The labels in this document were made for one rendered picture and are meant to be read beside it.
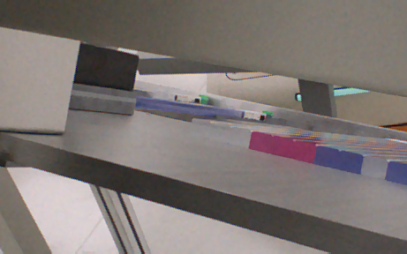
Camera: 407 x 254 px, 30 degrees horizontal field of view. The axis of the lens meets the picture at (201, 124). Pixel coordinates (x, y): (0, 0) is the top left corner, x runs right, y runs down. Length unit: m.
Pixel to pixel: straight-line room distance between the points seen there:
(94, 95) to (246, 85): 1.26
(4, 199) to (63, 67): 1.11
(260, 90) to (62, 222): 0.63
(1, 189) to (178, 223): 0.61
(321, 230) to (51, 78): 0.14
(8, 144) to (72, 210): 1.73
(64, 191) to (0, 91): 1.79
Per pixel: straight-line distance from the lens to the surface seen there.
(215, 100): 1.05
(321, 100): 1.50
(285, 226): 0.24
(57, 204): 2.07
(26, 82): 0.31
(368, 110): 1.81
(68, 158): 0.29
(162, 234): 1.89
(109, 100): 0.56
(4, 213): 1.44
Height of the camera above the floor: 1.39
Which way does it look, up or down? 41 degrees down
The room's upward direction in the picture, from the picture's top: 16 degrees counter-clockwise
